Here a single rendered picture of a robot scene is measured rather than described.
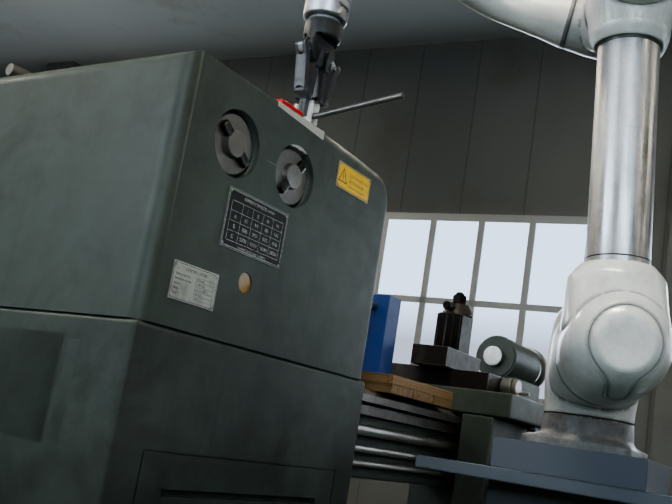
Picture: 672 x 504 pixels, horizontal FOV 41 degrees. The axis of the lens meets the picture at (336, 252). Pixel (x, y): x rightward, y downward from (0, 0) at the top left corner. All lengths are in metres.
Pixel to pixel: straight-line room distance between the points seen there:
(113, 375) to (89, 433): 0.08
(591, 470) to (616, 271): 0.33
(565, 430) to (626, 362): 0.27
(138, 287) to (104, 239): 0.10
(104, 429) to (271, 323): 0.35
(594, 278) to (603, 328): 0.10
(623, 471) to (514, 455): 0.17
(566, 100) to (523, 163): 0.45
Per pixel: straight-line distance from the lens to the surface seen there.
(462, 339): 2.36
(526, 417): 2.29
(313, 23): 1.77
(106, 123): 1.35
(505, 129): 5.60
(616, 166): 1.47
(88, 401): 1.23
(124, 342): 1.20
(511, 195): 5.43
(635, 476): 1.50
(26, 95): 1.53
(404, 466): 2.05
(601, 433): 1.57
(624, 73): 1.53
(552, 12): 1.76
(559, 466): 1.52
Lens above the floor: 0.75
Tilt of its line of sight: 12 degrees up
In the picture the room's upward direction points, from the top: 9 degrees clockwise
